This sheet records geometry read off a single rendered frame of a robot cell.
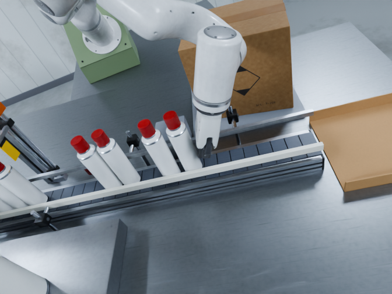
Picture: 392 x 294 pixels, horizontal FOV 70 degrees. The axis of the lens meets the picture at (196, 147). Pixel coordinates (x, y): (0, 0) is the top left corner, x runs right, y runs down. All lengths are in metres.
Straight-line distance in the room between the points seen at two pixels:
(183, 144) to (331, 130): 0.44
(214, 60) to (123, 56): 1.01
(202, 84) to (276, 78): 0.35
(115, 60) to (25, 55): 2.50
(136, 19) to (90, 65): 0.97
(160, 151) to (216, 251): 0.27
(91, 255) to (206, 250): 0.29
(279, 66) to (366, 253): 0.50
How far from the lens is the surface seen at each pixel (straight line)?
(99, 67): 1.54
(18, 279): 0.75
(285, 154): 0.73
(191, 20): 0.63
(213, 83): 0.56
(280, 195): 0.76
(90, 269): 0.77
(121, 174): 0.79
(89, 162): 0.76
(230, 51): 0.53
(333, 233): 0.71
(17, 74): 4.08
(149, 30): 0.58
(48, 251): 0.88
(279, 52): 0.83
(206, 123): 0.61
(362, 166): 0.82
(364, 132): 0.90
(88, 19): 1.31
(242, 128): 0.74
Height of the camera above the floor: 1.47
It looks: 44 degrees down
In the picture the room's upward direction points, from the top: 23 degrees counter-clockwise
